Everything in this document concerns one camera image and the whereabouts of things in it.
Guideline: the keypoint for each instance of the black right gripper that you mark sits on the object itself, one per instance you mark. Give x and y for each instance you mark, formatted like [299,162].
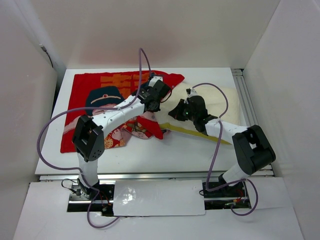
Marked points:
[176,112]

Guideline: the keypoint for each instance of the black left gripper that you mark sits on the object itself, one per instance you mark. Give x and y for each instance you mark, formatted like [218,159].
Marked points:
[157,110]

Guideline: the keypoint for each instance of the cream quilted pillow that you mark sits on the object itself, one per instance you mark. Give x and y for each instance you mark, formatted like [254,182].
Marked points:
[215,103]

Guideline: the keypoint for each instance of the red printed pillowcase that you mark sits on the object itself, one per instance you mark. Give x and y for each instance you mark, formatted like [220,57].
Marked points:
[90,91]

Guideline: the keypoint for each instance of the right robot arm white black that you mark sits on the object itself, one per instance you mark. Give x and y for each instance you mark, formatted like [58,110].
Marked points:
[252,148]

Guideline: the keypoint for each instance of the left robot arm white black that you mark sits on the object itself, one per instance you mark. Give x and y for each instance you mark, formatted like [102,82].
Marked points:
[90,132]

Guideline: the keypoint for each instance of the white cover plate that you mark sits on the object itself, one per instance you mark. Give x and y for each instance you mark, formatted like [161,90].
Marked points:
[133,198]

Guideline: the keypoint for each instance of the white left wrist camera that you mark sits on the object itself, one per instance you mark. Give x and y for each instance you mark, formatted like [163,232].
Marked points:
[153,78]

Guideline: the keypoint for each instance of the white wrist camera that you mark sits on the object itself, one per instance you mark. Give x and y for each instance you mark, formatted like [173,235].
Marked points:
[153,78]
[191,92]

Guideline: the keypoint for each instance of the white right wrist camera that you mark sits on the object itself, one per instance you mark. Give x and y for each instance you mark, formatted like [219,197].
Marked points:
[191,92]

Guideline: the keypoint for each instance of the aluminium side rail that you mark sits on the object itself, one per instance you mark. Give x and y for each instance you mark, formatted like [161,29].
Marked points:
[249,115]

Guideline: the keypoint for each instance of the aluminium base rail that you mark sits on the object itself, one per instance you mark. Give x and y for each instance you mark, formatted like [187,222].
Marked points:
[233,201]

